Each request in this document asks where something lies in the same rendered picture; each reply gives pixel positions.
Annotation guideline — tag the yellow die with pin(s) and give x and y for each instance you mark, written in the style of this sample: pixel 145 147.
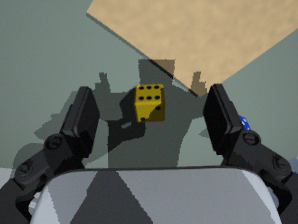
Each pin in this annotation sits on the yellow die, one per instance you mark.
pixel 149 103

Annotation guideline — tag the tan flat mat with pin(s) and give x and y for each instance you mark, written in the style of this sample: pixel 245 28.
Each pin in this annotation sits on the tan flat mat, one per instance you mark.
pixel 199 42

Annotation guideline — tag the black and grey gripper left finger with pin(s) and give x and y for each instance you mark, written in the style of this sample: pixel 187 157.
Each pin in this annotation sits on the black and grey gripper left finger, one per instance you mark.
pixel 62 152

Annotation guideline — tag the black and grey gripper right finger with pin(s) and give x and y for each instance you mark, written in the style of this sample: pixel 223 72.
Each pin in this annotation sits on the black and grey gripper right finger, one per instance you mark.
pixel 242 147

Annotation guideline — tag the blue die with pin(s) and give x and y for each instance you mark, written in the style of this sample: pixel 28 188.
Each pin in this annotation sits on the blue die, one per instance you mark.
pixel 245 123

